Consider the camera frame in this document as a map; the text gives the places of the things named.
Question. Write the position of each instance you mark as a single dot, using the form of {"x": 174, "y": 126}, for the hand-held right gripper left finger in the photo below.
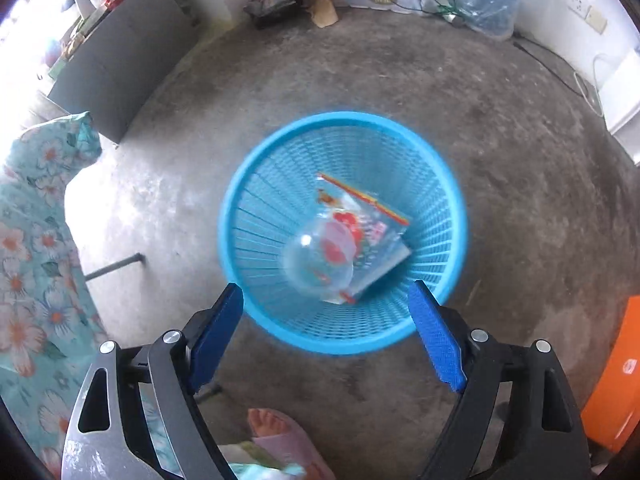
{"x": 215, "y": 340}

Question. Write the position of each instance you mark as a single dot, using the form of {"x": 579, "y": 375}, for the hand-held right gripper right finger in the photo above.
{"x": 437, "y": 340}

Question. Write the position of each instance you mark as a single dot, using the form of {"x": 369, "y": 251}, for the clear printed zip bag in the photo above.
{"x": 380, "y": 245}

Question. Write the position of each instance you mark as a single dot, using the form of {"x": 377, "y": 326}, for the translucent disposable cup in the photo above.
{"x": 310, "y": 265}

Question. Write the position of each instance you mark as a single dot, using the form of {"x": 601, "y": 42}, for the blue plastic wastebasket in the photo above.
{"x": 280, "y": 195}

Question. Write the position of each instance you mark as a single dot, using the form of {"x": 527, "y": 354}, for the person's foot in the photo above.
{"x": 267, "y": 422}

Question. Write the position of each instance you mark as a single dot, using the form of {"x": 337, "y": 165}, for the dark metal leg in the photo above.
{"x": 115, "y": 266}

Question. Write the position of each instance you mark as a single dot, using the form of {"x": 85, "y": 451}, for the pink slipper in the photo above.
{"x": 300, "y": 452}

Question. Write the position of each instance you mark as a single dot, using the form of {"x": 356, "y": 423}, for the floral turquoise quilt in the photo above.
{"x": 35, "y": 260}

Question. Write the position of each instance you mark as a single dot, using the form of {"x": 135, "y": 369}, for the white drawer unit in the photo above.
{"x": 625, "y": 105}

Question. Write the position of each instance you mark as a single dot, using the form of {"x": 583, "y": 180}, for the pile of small desk items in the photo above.
{"x": 75, "y": 45}

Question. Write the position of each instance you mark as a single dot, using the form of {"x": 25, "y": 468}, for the dark snack bag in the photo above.
{"x": 270, "y": 5}

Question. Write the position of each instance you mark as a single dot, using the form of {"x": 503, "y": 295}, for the large clear water jug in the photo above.
{"x": 485, "y": 0}

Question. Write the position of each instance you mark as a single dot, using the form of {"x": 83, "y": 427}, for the brown cardboard piece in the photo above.
{"x": 325, "y": 12}

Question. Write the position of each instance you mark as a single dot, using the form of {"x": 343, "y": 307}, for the wall socket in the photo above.
{"x": 590, "y": 12}

